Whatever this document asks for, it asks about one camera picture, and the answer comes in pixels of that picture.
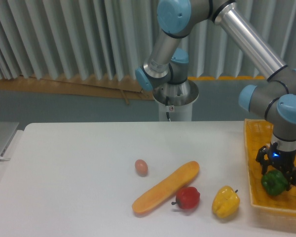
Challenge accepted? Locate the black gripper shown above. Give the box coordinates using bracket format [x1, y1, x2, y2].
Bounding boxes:
[256, 145, 296, 191]

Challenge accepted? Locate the green bell pepper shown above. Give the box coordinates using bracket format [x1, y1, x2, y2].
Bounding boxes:
[261, 169, 288, 196]

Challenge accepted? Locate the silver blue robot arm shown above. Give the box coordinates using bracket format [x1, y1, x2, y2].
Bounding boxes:
[135, 0, 296, 190]

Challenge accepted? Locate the yellow woven basket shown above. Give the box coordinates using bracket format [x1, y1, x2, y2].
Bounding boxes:
[244, 119, 296, 217]

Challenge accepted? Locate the yellow bell pepper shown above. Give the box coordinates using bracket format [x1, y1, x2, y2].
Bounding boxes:
[212, 186, 240, 218]

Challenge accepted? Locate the red bell pepper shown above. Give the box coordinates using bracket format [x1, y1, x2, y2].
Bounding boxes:
[171, 187, 200, 210]

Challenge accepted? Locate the orange baguette bread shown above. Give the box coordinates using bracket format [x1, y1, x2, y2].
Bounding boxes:
[132, 161, 200, 215]

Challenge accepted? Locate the brown egg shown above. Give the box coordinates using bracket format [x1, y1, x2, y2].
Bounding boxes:
[135, 159, 148, 176]

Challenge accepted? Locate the brown cardboard sheet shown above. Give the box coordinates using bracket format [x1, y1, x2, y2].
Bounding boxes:
[0, 75, 153, 105]

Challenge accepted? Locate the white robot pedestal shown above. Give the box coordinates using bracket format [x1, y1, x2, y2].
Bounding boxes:
[157, 102, 192, 121]

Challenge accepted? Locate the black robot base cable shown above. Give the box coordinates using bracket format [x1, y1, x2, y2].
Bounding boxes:
[165, 96, 172, 122]

